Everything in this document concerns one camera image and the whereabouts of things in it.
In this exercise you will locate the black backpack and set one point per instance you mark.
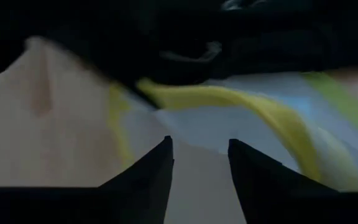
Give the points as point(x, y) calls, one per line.
point(166, 31)

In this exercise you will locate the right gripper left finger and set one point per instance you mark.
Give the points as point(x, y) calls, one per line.
point(151, 180)

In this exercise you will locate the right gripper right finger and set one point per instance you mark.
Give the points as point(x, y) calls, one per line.
point(259, 186)

